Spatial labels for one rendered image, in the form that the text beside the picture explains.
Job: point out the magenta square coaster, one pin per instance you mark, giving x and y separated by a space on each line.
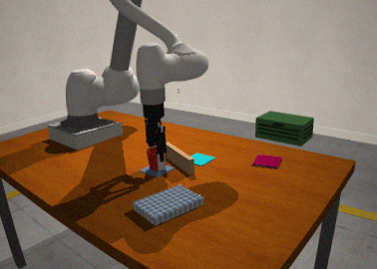
267 161

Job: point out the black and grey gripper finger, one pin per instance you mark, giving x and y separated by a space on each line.
161 145
149 135

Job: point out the blue checkered towel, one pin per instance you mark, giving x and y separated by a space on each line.
167 204

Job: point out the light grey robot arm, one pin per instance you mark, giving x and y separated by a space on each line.
85 92

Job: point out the red cup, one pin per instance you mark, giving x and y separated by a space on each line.
153 158

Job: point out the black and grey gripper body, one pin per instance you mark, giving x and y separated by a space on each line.
155 113

